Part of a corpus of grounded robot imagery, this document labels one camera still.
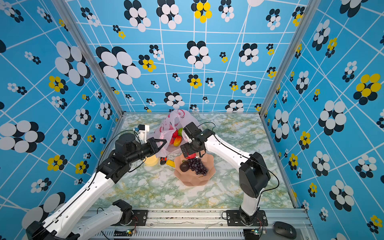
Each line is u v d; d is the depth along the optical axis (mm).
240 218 646
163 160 930
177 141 990
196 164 857
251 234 693
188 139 693
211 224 724
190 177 862
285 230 691
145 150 619
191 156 885
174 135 840
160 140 691
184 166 852
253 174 450
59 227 385
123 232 720
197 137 605
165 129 906
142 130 650
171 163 918
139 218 733
